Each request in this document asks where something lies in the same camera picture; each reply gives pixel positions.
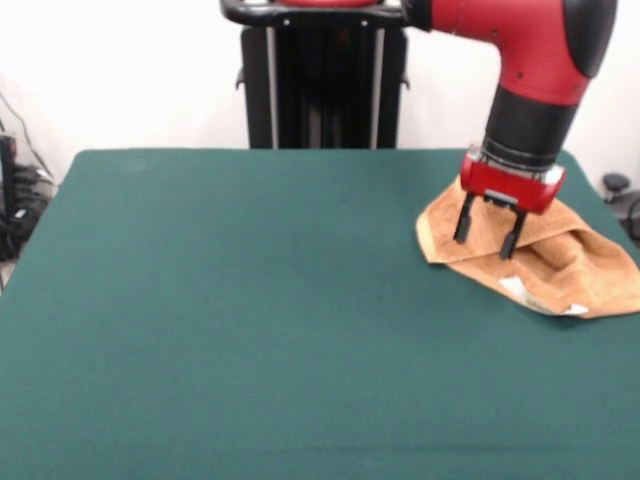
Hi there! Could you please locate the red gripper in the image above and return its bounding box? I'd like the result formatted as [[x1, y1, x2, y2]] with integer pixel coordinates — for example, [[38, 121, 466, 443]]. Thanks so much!
[[453, 144, 568, 262]]

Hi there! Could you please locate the orange terry towel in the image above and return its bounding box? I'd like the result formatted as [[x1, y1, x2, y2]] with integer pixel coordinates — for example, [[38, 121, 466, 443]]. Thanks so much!
[[415, 182, 640, 319]]

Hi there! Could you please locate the black office chair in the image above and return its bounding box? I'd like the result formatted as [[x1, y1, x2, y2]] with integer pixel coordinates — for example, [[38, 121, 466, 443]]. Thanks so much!
[[601, 172, 640, 237]]

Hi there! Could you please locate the dark green table cloth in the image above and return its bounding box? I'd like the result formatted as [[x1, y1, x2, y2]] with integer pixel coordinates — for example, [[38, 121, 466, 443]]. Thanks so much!
[[0, 147, 640, 480]]

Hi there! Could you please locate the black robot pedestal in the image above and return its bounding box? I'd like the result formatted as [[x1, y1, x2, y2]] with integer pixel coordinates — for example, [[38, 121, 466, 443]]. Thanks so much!
[[218, 0, 430, 150]]

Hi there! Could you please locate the black electronics with cables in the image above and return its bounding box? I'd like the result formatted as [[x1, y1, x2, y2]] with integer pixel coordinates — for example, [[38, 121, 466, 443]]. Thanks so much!
[[0, 89, 59, 264]]

